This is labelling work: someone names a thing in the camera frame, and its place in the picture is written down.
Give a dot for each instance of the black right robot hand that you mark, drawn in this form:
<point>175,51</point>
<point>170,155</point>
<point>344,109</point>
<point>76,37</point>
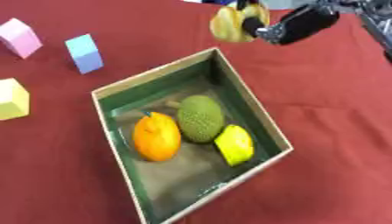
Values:
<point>306,22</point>

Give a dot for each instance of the yellow striped toy fruit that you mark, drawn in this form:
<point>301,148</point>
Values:
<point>227,24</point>

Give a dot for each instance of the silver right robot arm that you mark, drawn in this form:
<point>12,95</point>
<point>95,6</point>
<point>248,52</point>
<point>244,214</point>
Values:
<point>376,22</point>

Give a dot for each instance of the cardboard box with green inside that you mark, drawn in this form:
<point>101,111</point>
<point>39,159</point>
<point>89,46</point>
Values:
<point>168,178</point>

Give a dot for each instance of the yellow-green block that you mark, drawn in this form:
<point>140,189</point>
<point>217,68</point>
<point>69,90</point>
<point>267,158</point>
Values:
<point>235,145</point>

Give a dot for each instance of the green bumpy toy fruit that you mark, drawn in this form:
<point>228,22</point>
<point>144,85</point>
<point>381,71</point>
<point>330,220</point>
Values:
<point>200,118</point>

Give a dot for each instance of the orange toy fruit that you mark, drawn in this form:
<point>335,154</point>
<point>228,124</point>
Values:
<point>156,137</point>

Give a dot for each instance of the light blue block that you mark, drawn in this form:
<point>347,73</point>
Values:
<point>84,54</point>

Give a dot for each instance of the pink block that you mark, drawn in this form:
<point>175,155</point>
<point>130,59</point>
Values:
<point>19,37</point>

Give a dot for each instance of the pale yellow block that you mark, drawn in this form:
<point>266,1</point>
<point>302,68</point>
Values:
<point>12,99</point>

